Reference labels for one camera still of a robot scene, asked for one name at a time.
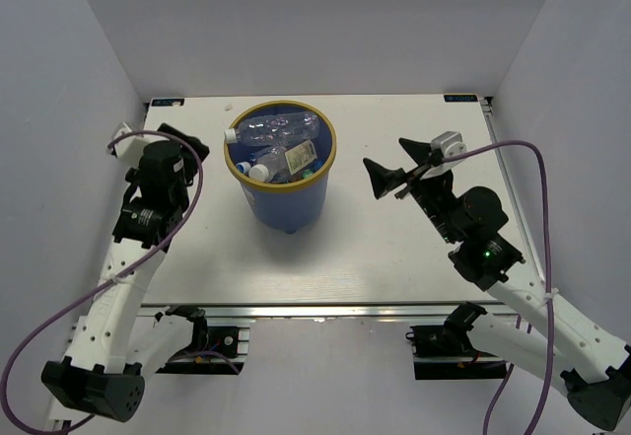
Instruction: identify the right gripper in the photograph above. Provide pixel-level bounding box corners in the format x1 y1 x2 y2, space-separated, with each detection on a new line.
362 138 461 245

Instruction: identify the clear bottle white cap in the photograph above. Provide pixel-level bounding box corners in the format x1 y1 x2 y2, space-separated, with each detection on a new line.
224 111 320 147

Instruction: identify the large clear labelled bottle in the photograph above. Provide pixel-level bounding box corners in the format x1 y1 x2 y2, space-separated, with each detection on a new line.
247 139 317 183

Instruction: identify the blue label bottle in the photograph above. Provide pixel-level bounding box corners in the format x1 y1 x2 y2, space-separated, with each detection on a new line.
236 152 257 176

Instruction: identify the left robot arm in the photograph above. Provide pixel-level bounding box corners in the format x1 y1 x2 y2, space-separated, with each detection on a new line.
41 123 210 422

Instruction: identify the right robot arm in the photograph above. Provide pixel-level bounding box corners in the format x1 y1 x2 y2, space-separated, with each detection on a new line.
363 131 630 433

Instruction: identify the blue plastic bin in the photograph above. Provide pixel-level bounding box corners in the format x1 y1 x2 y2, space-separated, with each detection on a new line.
224 101 336 233

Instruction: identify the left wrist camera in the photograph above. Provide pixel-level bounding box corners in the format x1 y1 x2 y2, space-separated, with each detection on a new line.
107 122 151 169

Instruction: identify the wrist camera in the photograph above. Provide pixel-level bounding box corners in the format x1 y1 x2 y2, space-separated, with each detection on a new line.
424 131 467 179
107 122 151 169

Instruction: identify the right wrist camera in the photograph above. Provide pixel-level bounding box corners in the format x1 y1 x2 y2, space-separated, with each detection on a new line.
424 131 467 179

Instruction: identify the aluminium table frame rail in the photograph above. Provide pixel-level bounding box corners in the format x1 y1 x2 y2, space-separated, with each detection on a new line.
136 95 513 320

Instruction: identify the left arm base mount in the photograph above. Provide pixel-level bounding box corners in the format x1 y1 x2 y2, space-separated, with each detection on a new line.
154 305 250 375

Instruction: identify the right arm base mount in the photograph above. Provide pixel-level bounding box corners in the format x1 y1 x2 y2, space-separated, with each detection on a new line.
405 302 508 381

